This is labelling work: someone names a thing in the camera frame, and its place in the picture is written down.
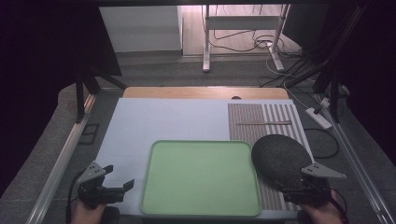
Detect striped placemat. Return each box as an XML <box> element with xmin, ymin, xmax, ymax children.
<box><xmin>227</xmin><ymin>103</ymin><xmax>315</xmax><ymax>212</ymax></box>

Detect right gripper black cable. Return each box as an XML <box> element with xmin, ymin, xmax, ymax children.
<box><xmin>329</xmin><ymin>186</ymin><xmax>350</xmax><ymax>224</ymax></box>

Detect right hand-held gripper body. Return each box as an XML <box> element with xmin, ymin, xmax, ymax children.
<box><xmin>281</xmin><ymin>161</ymin><xmax>347</xmax><ymax>207</ymax></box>

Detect bundle of floor cables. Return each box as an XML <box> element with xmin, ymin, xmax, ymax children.
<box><xmin>206</xmin><ymin>4</ymin><xmax>316</xmax><ymax>87</ymax></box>

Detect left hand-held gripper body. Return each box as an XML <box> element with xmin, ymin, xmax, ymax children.
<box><xmin>76</xmin><ymin>161</ymin><xmax>125</xmax><ymax>210</ymax></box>

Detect black stand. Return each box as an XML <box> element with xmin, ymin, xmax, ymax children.
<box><xmin>74</xmin><ymin>8</ymin><xmax>128</xmax><ymax>124</ymax></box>
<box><xmin>284</xmin><ymin>4</ymin><xmax>370</xmax><ymax>124</ymax></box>

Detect black floor frame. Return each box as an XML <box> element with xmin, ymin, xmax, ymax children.
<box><xmin>78</xmin><ymin>123</ymin><xmax>101</xmax><ymax>146</ymax></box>

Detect white desk frame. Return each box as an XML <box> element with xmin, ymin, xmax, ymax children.
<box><xmin>202</xmin><ymin>4</ymin><xmax>291</xmax><ymax>74</ymax></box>

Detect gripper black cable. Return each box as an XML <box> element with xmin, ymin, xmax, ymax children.
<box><xmin>64</xmin><ymin>169</ymin><xmax>87</xmax><ymax>224</ymax></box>
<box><xmin>329</xmin><ymin>186</ymin><xmax>350</xmax><ymax>224</ymax></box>

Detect dark grey round plate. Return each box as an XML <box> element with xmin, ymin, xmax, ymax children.
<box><xmin>250</xmin><ymin>133</ymin><xmax>313</xmax><ymax>191</ymax></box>

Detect metal rail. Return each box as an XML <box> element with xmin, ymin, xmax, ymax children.
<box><xmin>316</xmin><ymin>92</ymin><xmax>396</xmax><ymax>224</ymax></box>
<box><xmin>24</xmin><ymin>92</ymin><xmax>97</xmax><ymax>224</ymax></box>

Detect white power strip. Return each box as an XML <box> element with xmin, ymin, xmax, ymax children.
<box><xmin>304</xmin><ymin>106</ymin><xmax>333</xmax><ymax>131</ymax></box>

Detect white table cover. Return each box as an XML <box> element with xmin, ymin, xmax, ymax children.
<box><xmin>92</xmin><ymin>97</ymin><xmax>316</xmax><ymax>220</ymax></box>

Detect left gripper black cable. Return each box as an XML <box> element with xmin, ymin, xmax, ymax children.
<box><xmin>64</xmin><ymin>169</ymin><xmax>87</xmax><ymax>224</ymax></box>

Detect person's left hand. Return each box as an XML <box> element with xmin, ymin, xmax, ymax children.
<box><xmin>70</xmin><ymin>199</ymin><xmax>108</xmax><ymax>224</ymax></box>

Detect wooden chopsticks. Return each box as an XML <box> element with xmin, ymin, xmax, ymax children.
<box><xmin>235</xmin><ymin>119</ymin><xmax>293</xmax><ymax>126</ymax></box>

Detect person's right hand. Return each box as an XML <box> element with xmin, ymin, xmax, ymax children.
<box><xmin>299</xmin><ymin>189</ymin><xmax>345</xmax><ymax>224</ymax></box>

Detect green tray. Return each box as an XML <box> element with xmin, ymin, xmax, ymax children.
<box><xmin>139</xmin><ymin>139</ymin><xmax>262</xmax><ymax>217</ymax></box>

